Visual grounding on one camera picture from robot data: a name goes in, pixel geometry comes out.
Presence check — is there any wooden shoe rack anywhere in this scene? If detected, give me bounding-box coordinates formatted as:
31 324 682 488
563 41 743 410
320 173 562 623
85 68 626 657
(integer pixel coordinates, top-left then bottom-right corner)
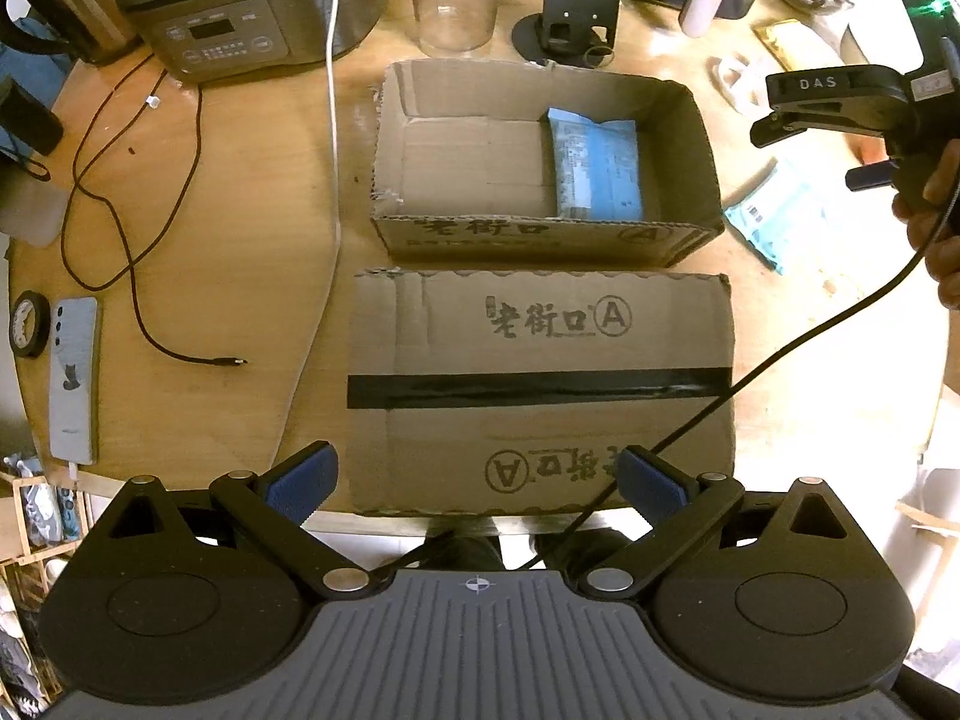
0 450 95 713

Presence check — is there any yellow snack packet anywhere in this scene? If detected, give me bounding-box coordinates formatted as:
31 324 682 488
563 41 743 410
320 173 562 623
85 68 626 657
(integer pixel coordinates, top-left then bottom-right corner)
754 19 848 80

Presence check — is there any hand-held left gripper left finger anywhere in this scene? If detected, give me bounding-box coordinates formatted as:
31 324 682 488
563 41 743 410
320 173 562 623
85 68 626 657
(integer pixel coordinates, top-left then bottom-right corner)
79 441 380 602

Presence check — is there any person's leg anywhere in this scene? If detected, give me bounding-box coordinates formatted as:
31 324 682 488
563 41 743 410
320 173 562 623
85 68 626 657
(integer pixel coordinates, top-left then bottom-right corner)
529 529 638 572
420 517 503 572

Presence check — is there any person's left leg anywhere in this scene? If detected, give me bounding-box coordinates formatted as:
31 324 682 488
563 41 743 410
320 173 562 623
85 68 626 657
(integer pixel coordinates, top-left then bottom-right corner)
420 517 503 572

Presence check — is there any person's right hand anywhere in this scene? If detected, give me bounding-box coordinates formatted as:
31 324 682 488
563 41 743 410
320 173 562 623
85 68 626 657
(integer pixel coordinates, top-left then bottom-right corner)
891 136 960 308

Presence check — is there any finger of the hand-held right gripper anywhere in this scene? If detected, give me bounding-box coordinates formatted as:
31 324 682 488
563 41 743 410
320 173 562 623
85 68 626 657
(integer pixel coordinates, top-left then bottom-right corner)
750 112 827 149

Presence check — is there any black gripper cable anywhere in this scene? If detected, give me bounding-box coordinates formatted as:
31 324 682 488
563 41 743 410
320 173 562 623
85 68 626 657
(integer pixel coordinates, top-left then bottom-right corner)
517 52 960 571

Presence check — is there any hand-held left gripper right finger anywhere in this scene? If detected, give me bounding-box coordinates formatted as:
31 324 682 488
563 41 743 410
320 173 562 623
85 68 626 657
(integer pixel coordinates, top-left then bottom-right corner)
570 446 871 602

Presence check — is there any black charging cable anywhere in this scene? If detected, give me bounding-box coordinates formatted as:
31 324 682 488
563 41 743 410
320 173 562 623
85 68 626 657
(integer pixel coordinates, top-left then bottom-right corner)
61 52 248 370

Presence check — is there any light blue smartphone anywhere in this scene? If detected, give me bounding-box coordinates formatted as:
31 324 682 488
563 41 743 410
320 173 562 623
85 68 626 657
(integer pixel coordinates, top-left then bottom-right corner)
46 296 101 466

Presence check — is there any white cable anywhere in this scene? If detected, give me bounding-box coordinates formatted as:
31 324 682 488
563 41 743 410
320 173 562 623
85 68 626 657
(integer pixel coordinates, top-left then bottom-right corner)
64 0 350 481

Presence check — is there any person's right leg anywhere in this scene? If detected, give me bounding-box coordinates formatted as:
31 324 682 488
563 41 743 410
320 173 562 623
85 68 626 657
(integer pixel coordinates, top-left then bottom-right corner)
529 529 638 572

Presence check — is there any taped cardboard box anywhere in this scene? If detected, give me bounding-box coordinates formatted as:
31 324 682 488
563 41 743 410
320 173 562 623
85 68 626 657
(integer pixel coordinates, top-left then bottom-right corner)
346 268 737 518

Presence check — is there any narrow blue packet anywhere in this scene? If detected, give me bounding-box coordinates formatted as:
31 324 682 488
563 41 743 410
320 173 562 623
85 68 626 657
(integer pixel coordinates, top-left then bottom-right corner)
546 107 646 220

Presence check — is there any wooden desktop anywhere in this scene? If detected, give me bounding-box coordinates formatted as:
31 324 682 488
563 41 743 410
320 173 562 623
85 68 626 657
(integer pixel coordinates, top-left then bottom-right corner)
0 0 960 533

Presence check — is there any blue bag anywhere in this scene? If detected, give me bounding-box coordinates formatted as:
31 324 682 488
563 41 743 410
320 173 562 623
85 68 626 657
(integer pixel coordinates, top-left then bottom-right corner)
0 41 76 128

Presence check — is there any white plastic clip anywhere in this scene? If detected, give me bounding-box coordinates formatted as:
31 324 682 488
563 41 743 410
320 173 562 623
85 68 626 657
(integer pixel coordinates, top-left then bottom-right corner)
709 52 777 117

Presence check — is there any translucent container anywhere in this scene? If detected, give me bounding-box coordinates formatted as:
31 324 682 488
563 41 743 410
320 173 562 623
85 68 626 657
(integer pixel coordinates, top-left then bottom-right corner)
0 150 68 248

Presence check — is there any black tape roll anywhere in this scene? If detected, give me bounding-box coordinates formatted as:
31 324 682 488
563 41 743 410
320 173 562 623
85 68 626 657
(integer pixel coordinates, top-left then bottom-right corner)
9 290 52 359

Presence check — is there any white container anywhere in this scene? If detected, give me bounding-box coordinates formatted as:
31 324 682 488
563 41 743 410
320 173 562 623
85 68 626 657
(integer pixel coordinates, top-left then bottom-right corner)
844 11 912 70

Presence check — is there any wide blue packet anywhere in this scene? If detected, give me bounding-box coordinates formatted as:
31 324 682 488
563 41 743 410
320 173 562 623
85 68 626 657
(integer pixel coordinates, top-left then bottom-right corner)
722 160 845 276

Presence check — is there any steel electric kettle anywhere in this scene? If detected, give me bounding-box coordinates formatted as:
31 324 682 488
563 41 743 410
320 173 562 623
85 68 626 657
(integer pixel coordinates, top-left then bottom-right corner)
0 0 140 67

